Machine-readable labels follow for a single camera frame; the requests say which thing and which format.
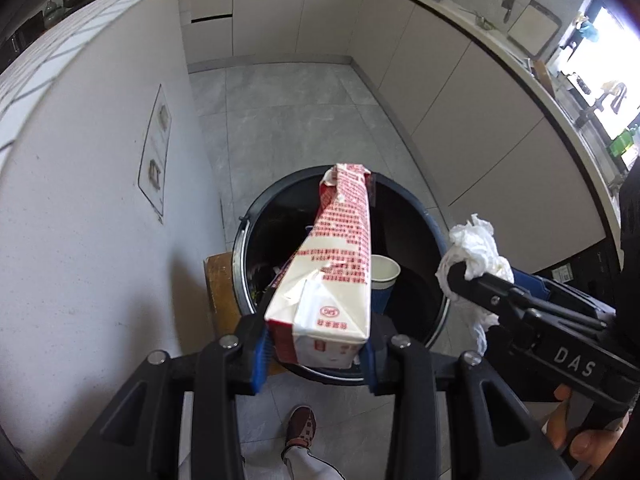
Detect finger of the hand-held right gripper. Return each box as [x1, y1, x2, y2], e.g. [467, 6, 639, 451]
[446, 261, 541, 341]
[512, 269, 617, 328]

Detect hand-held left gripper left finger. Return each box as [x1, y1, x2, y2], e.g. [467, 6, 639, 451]
[55, 317, 273, 480]

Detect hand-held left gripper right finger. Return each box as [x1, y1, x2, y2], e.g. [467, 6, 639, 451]
[357, 317, 576, 480]

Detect white tissue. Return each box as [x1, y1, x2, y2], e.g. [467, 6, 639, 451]
[434, 212, 516, 356]

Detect black bucket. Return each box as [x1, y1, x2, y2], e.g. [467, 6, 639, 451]
[231, 165, 451, 386]

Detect blue white paper cup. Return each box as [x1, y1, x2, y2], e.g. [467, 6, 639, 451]
[370, 254, 402, 313]

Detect red white milk carton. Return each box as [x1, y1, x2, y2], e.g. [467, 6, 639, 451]
[263, 162, 377, 370]

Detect person's right hand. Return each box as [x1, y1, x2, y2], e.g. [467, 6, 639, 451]
[544, 385, 631, 465]

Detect black dishwasher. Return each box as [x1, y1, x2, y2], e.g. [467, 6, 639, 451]
[515, 237, 623, 306]

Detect brown shoe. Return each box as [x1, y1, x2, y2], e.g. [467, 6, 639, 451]
[282, 405, 319, 453]

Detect wooden stool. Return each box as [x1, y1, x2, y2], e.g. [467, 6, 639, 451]
[202, 254, 246, 336]

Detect white trouser leg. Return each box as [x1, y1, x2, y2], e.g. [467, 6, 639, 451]
[280, 447, 346, 480]

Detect green bottle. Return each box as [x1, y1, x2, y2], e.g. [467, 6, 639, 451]
[607, 130, 638, 158]

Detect steel kitchen faucet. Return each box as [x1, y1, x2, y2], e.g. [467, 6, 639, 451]
[575, 80, 631, 128]

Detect beige base cabinets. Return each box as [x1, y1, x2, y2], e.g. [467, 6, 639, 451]
[177, 0, 626, 311]

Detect white kitchen island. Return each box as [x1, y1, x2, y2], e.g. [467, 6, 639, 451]
[0, 0, 241, 480]

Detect kitchen window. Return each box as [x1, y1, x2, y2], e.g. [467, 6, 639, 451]
[545, 0, 640, 171]

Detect beige cutting board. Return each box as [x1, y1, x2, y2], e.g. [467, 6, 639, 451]
[507, 0, 562, 58]

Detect blue glove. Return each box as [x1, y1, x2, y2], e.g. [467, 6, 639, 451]
[575, 12, 601, 43]

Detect white checkered tablecloth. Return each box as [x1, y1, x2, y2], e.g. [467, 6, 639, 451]
[0, 0, 191, 171]

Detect black microwave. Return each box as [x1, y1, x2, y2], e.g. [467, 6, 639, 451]
[0, 10, 46, 68]

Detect green ceramic jar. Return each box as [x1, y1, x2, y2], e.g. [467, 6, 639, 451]
[42, 0, 66, 28]

